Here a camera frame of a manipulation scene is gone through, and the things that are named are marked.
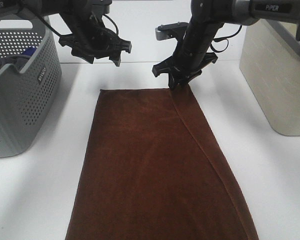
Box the grey perforated laundry basket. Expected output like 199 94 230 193
0 15 62 158

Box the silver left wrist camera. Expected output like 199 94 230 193
91 0 113 16

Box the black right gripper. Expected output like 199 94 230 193
152 22 219 89

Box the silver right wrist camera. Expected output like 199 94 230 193
155 22 188 41

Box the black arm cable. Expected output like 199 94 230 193
209 23 243 54
34 12 121 38

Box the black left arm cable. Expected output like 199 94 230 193
34 12 121 38

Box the dark navy towel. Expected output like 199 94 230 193
0 55 31 78

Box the brown towel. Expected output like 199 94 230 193
66 85 258 240

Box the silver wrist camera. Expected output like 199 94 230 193
155 22 188 41
91 0 113 16

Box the beige plastic storage bin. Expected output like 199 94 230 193
239 19 300 136

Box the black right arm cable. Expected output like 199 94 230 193
209 23 243 54

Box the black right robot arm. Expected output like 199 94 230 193
152 0 300 90

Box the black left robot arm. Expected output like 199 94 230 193
0 0 132 66

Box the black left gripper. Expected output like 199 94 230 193
58 12 132 67

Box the blue towel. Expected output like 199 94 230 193
22 46 37 57

